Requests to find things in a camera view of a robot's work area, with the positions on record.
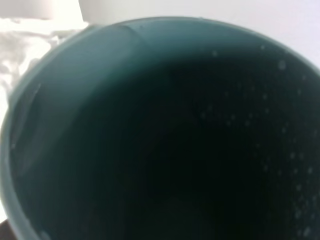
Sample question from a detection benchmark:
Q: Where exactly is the white crumpled cloth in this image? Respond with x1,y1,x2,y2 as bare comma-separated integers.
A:
0,18,89,122

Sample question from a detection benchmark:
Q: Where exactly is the teal plastic cup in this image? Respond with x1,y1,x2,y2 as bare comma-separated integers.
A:
0,17,320,240

